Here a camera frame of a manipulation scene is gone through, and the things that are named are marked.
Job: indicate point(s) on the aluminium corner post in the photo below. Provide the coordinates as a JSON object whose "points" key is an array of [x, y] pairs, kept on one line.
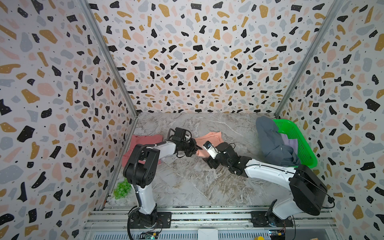
{"points": [[84, 5], [331, 14]]}

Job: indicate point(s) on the left aluminium corner post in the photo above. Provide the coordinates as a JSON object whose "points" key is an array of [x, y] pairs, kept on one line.
{"points": [[84, 5]]}

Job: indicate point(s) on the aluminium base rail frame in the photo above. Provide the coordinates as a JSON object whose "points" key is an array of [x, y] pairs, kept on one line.
{"points": [[209, 223]]}

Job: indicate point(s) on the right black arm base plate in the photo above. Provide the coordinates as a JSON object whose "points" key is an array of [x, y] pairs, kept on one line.
{"points": [[261, 219]]}

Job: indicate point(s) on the lavender t-shirt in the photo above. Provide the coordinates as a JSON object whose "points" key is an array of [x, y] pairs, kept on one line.
{"points": [[293, 143]]}

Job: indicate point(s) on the right aluminium corner post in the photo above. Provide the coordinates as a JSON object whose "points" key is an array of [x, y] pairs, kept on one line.
{"points": [[331, 14]]}

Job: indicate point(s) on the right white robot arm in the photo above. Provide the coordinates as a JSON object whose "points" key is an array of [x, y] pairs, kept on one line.
{"points": [[307, 192]]}

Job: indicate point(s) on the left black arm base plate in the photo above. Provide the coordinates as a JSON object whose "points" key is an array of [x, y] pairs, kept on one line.
{"points": [[154, 220]]}

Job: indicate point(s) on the green plastic ball cluster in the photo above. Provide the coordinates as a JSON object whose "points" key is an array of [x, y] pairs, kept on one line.
{"points": [[122, 189]]}

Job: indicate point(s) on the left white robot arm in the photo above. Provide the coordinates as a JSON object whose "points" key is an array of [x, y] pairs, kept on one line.
{"points": [[140, 171]]}

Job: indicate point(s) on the right circuit board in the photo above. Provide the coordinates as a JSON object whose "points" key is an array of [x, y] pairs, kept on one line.
{"points": [[277, 234]]}

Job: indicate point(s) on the green plastic laundry basket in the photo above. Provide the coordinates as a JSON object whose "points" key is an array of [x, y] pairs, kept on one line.
{"points": [[304, 151]]}

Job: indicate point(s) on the folded maroon t-shirt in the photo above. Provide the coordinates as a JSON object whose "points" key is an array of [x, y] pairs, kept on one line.
{"points": [[142, 140]]}

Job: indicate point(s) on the peach graphic t-shirt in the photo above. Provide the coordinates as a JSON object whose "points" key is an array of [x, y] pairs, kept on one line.
{"points": [[215, 138]]}

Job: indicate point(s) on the grey t-shirt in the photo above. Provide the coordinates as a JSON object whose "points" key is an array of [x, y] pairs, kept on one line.
{"points": [[272, 145]]}

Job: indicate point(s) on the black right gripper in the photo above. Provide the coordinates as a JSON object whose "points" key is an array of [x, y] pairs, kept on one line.
{"points": [[216, 157]]}

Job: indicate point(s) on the left green circuit board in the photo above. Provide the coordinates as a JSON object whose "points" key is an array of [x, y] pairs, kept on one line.
{"points": [[148, 236]]}

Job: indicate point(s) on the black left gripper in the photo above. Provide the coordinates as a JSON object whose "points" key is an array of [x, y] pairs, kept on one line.
{"points": [[193, 149]]}

